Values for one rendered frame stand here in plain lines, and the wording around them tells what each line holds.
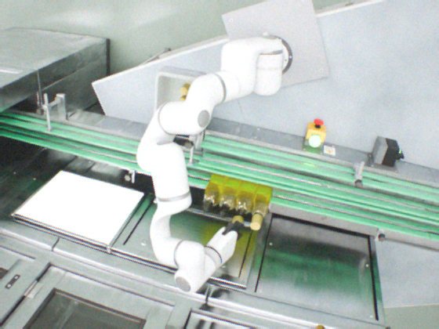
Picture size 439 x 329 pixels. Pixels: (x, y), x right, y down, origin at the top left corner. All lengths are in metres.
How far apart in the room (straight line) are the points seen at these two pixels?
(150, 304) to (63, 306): 0.26
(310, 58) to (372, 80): 0.24
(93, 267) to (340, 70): 1.10
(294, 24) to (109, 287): 1.07
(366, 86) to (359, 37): 0.18
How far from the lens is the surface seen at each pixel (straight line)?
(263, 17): 1.35
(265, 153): 1.36
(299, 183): 1.37
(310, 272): 1.37
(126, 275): 1.24
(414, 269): 1.97
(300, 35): 1.35
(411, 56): 1.43
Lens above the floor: 2.10
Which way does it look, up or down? 56 degrees down
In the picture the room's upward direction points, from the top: 154 degrees counter-clockwise
